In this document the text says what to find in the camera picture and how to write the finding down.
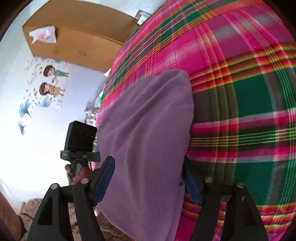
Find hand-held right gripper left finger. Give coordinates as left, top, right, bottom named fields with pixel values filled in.
left=26, top=156, right=115, bottom=241

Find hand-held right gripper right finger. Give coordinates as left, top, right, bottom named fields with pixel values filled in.
left=183, top=160, right=269, bottom=241

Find purple fleece sweater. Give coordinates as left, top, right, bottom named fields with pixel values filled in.
left=96, top=70, right=195, bottom=241

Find person's left hand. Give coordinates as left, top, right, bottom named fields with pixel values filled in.
left=65, top=163, right=93, bottom=186

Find cluster of small cosmetic boxes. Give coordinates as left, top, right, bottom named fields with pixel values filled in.
left=84, top=108, right=99, bottom=126

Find green tissue pack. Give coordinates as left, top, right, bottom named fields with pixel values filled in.
left=94, top=89, right=105, bottom=108

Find wooden wardrobe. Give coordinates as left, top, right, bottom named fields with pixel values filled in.
left=22, top=0, right=139, bottom=74

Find wooden headboard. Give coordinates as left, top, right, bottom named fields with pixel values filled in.
left=0, top=192, right=24, bottom=241

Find white plastic bag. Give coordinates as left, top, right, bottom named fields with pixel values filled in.
left=29, top=26, right=57, bottom=44

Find small white cardboard box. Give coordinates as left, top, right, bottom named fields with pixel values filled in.
left=135, top=9, right=152, bottom=26

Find cartoon couple wall sticker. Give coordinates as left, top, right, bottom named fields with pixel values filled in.
left=17, top=58, right=70, bottom=136

